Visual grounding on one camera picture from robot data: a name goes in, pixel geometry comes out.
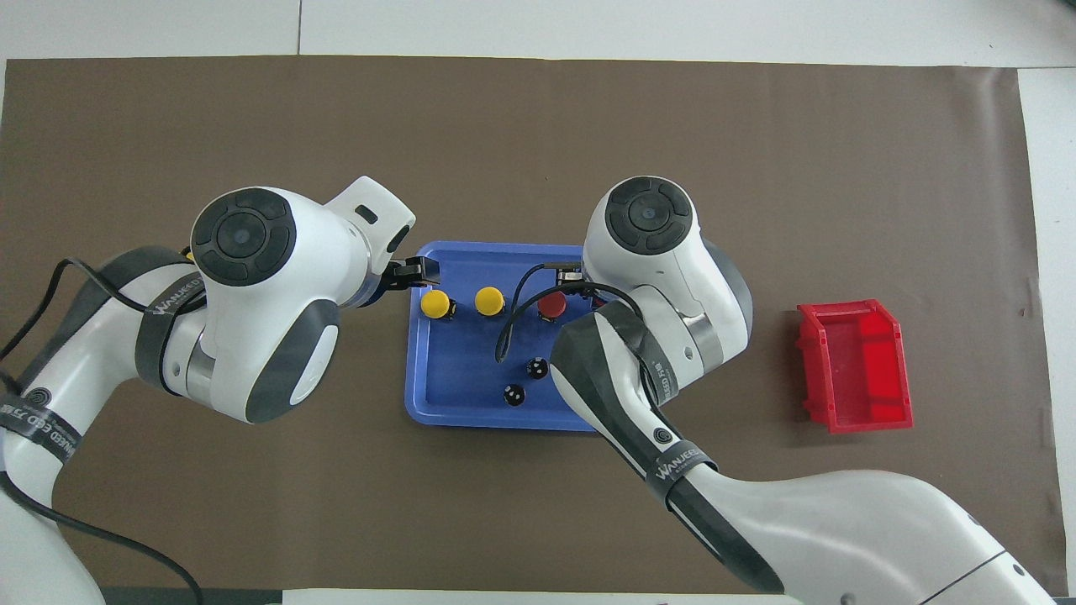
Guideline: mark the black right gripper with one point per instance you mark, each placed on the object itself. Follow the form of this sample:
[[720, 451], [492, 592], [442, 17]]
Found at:
[[570, 272]]

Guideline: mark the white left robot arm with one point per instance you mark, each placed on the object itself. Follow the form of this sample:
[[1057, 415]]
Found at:
[[252, 336]]

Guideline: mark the brown paper table mat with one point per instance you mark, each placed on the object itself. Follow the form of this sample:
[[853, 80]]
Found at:
[[538, 126]]

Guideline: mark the blue plastic tray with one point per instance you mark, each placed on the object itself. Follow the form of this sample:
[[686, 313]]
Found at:
[[454, 395]]

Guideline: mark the yellow push button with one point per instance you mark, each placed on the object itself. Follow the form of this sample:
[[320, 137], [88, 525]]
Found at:
[[489, 301], [435, 304]]

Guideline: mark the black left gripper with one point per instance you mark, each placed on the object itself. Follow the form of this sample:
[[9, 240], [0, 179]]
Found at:
[[393, 280]]

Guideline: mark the black cylindrical knob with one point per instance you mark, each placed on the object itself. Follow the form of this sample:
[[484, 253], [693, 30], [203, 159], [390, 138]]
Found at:
[[537, 368], [514, 395]]

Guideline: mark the red plastic bin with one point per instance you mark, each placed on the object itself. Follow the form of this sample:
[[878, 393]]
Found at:
[[866, 370]]

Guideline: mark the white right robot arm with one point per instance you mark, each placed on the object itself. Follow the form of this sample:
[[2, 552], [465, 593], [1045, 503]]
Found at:
[[672, 277]]

